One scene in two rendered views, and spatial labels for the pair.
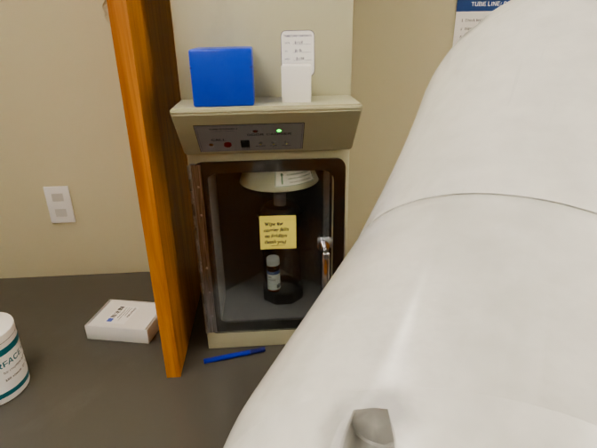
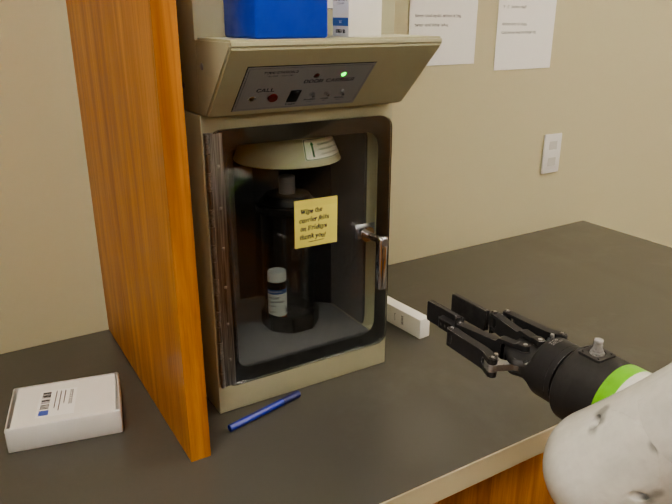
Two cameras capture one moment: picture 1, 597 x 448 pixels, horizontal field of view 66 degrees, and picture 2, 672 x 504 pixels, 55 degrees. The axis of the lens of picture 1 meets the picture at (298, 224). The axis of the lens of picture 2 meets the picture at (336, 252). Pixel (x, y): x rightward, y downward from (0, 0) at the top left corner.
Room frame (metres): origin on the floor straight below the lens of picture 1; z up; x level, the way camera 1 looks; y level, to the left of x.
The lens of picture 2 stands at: (0.02, 0.46, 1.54)
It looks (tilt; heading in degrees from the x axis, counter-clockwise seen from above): 20 degrees down; 332
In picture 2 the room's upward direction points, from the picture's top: straight up
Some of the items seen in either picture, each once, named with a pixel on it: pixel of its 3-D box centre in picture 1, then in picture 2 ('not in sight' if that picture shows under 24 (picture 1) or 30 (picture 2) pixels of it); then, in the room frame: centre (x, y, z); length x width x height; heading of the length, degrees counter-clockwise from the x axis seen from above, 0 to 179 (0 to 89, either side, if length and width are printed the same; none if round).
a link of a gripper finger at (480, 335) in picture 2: not in sight; (489, 344); (0.58, -0.05, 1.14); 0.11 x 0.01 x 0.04; 15
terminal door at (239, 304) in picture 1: (273, 251); (308, 250); (0.89, 0.06, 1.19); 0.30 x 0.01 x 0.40; 93
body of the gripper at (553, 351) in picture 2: not in sight; (542, 362); (0.51, -0.08, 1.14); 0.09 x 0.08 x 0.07; 3
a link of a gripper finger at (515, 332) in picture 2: not in sight; (515, 336); (0.58, -0.10, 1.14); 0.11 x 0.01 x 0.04; 171
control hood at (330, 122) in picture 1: (267, 129); (323, 75); (0.84, 0.05, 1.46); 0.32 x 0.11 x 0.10; 94
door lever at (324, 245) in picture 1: (324, 266); (375, 258); (0.86, -0.05, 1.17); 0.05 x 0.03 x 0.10; 3
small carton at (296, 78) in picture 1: (297, 83); (356, 13); (0.84, 0.00, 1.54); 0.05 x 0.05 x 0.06; 88
